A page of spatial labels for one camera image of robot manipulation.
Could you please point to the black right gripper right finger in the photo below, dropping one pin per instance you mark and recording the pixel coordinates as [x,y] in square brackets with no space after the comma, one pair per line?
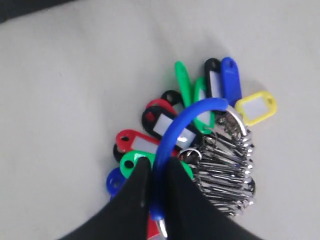
[189,216]

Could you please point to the colourful key tag bunch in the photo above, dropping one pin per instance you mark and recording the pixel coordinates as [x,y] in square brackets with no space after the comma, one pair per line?
[210,138]

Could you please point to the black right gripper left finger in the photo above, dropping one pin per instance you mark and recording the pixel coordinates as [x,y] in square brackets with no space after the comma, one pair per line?
[125,217]

